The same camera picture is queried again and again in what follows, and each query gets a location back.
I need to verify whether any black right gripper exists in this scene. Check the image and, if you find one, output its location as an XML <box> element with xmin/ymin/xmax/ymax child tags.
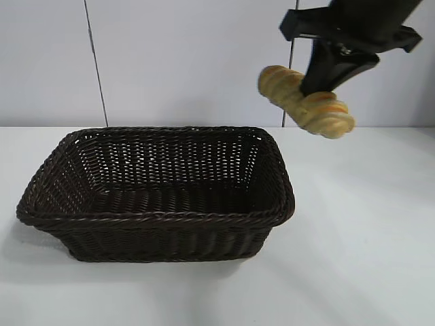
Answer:
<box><xmin>279</xmin><ymin>0</ymin><xmax>424</xmax><ymax>95</ymax></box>

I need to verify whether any long striped bread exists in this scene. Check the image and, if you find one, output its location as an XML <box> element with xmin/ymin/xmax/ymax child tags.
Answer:
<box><xmin>257</xmin><ymin>65</ymin><xmax>356</xmax><ymax>141</ymax></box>

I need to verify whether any dark brown woven basket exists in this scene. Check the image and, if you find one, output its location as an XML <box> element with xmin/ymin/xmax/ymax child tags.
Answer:
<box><xmin>16</xmin><ymin>126</ymin><xmax>296</xmax><ymax>264</ymax></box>

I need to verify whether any thin grey vertical cable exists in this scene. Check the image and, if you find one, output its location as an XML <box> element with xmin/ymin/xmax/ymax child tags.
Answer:
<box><xmin>83</xmin><ymin>0</ymin><xmax>109</xmax><ymax>128</ymax></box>
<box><xmin>282</xmin><ymin>0</ymin><xmax>300</xmax><ymax>128</ymax></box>

